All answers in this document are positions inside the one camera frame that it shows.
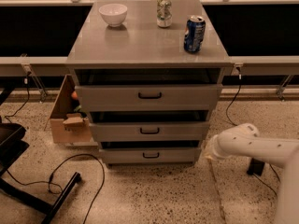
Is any white bowl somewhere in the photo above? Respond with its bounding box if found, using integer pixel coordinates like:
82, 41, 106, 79
98, 4, 128, 27

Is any white green soda can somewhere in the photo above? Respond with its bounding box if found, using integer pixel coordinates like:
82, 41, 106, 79
157, 0, 172, 28

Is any grey top drawer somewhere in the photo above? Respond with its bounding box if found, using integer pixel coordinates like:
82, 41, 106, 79
75, 85, 221, 112

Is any blue soda can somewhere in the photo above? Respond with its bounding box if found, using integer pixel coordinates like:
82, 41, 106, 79
184, 15, 206, 53

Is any black power adapter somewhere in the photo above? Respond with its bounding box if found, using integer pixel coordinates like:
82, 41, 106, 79
247, 159, 264, 176

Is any cardboard box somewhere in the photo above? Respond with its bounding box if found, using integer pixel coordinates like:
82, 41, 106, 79
50, 75, 92, 144

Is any grey railing beam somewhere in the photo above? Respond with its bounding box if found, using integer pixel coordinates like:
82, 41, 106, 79
0, 56, 299, 77

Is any grey bottom drawer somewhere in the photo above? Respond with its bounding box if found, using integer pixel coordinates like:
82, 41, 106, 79
99, 140, 201, 165

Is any black chair base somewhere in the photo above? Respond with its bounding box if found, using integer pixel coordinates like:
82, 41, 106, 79
0, 91, 82, 224

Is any black looped floor cable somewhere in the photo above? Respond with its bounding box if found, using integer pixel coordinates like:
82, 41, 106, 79
6, 153, 106, 224

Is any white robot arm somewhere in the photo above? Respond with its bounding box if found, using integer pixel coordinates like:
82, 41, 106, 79
205, 123, 299, 224

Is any grey drawer cabinet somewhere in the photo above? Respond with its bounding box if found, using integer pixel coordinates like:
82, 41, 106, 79
65, 0, 233, 167

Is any black cable on left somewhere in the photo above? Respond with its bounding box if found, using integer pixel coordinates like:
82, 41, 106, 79
4, 72, 33, 123

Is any black cable on right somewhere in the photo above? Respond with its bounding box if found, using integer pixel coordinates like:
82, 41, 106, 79
225, 75, 281, 198

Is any grey drawer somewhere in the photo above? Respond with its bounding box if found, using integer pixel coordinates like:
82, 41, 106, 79
99, 140, 201, 165
75, 85, 221, 112
90, 110, 209, 142

